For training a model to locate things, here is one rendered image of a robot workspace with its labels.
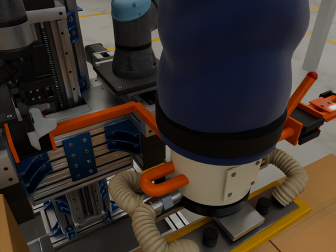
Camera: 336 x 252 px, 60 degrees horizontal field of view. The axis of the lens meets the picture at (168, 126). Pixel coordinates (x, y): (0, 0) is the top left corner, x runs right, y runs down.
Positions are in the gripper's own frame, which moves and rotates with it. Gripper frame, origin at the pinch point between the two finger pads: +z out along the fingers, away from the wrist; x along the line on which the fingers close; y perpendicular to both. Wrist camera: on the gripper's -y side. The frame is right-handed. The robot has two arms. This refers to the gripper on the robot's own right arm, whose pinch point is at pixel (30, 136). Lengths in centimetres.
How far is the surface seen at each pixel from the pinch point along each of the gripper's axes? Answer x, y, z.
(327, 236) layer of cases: -36, 78, 52
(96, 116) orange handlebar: -1.0, 14.8, -0.6
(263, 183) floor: 25, 125, 106
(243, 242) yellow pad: -39.0, 28.3, 11.4
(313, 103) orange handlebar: -24, 63, -1
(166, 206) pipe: -28.0, 17.8, 5.7
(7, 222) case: -10.6, -9.3, 11.3
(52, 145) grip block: -4.3, 3.4, 1.1
